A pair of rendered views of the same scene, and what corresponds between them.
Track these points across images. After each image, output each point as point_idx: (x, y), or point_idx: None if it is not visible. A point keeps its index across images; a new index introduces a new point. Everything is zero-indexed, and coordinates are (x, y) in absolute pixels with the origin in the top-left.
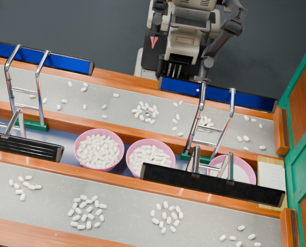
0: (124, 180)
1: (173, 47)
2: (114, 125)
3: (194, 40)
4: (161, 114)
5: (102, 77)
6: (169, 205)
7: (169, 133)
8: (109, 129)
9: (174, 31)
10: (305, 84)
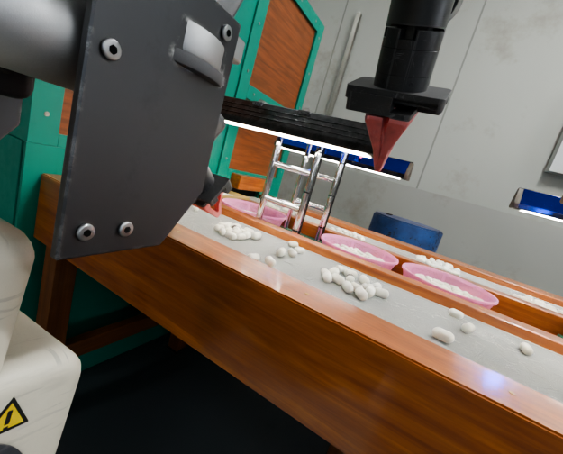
0: (398, 255)
1: (46, 331)
2: (428, 288)
3: None
4: (313, 270)
5: (533, 394)
6: None
7: (311, 255)
8: (436, 289)
9: None
10: None
